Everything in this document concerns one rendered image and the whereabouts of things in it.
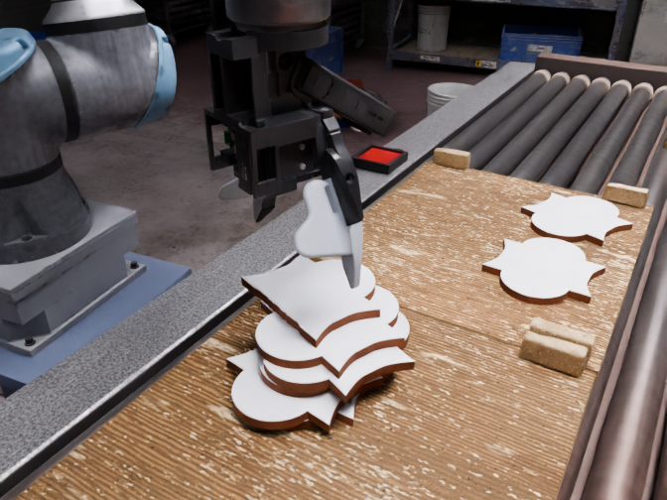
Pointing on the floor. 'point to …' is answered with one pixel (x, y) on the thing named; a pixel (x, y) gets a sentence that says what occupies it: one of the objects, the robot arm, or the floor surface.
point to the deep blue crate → (328, 56)
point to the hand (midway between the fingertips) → (308, 250)
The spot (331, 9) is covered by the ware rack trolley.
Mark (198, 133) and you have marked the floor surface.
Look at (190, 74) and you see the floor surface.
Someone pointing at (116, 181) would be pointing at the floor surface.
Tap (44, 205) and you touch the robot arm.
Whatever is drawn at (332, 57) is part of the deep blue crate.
